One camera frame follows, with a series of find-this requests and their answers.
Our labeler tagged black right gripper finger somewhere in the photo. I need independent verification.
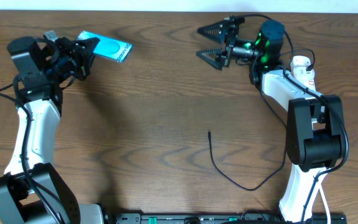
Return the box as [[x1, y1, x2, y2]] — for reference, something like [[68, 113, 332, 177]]
[[196, 48, 225, 70], [197, 20, 229, 44]]

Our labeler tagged black charger cable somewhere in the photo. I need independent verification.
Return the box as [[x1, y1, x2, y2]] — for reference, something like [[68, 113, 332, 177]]
[[207, 48, 316, 192]]

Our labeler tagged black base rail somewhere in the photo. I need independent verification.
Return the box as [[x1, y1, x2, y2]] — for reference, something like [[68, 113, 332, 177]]
[[110, 212, 347, 224]]

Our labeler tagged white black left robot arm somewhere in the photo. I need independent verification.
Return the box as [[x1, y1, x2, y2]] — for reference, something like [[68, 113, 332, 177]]
[[0, 34, 109, 223]]

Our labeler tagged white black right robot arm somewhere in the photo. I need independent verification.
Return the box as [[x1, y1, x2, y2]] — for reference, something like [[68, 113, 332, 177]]
[[197, 15, 349, 223]]

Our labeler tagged white power strip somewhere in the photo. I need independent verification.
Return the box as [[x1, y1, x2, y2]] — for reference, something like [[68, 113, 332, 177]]
[[290, 55, 316, 91]]

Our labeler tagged white power strip cord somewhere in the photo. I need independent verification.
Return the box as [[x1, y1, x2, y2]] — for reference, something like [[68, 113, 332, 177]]
[[317, 183, 332, 224]]

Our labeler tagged blue screen smartphone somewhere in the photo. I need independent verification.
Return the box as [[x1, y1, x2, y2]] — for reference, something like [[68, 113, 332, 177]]
[[76, 30, 132, 63]]

